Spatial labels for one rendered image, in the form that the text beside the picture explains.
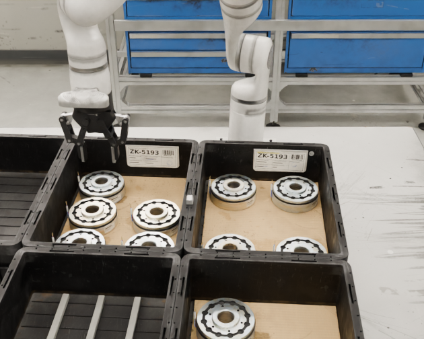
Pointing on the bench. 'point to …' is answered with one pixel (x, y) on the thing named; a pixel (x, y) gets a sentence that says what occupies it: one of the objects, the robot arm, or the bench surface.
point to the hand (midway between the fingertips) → (99, 154)
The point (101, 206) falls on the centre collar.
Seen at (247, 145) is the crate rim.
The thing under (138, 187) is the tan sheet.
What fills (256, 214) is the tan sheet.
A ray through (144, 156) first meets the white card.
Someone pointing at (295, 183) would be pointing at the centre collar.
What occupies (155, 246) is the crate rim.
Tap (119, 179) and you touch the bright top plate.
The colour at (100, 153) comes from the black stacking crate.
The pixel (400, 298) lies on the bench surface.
